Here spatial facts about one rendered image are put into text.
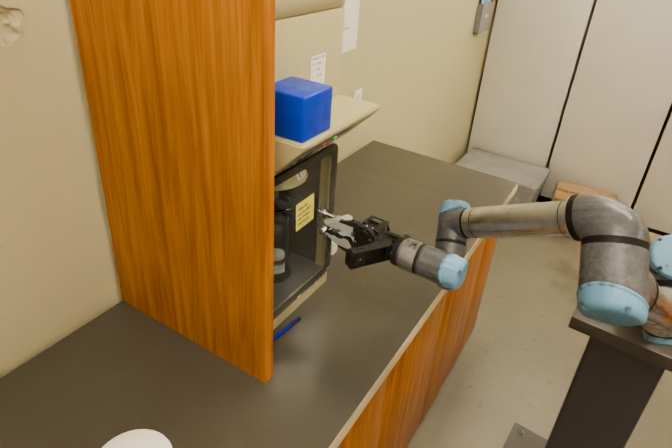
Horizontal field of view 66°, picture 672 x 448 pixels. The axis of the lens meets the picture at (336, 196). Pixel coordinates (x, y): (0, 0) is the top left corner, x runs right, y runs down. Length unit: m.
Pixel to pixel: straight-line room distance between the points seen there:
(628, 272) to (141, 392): 1.02
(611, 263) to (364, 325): 0.65
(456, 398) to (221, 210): 1.76
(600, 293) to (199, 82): 0.81
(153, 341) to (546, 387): 1.92
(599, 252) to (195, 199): 0.79
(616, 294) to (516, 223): 0.26
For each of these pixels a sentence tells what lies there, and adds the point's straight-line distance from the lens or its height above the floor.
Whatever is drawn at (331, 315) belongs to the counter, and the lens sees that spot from 1.44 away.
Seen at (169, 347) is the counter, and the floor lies 0.94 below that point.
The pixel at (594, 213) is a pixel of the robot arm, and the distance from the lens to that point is 1.10.
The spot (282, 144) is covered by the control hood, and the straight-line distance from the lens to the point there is 0.99.
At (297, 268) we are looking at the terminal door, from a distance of 1.34.
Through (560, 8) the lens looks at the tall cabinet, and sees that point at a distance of 3.92.
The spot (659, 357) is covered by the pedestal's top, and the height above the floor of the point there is 0.93.
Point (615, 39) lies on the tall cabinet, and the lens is 3.90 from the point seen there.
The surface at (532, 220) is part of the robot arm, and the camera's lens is 1.18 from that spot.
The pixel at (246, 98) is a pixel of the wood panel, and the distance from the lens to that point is 0.91.
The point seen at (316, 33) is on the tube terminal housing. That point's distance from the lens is 1.15.
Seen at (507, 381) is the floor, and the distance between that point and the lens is 2.73.
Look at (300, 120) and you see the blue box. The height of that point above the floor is 1.56.
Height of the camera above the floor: 1.90
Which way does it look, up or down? 29 degrees down
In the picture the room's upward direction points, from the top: 4 degrees clockwise
